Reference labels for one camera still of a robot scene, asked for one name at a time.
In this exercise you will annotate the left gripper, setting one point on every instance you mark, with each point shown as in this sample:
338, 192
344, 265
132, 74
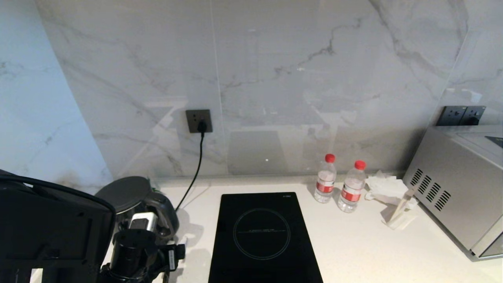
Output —
176, 254

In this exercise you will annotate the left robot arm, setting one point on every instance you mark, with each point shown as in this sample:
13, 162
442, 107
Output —
51, 232

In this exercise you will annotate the dark grey electric kettle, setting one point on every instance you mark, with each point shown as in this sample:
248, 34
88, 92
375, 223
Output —
167, 214

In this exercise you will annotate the black induction cooktop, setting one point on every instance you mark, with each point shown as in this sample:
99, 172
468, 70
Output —
261, 236

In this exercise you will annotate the red cap water bottle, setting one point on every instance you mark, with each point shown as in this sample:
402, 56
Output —
325, 181
351, 190

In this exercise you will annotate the white paper napkins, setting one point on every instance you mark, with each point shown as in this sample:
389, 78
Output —
387, 184

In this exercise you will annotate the silver microwave oven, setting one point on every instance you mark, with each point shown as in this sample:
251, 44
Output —
452, 188

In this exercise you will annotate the silver microwave door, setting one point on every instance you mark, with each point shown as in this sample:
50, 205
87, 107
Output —
491, 243

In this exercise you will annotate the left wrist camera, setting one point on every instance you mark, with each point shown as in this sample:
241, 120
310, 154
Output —
143, 222

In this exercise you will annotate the dark grey wall socket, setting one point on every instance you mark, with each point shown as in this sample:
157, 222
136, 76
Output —
192, 118

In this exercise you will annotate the black wall socket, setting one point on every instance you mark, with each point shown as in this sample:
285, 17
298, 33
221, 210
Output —
452, 116
473, 115

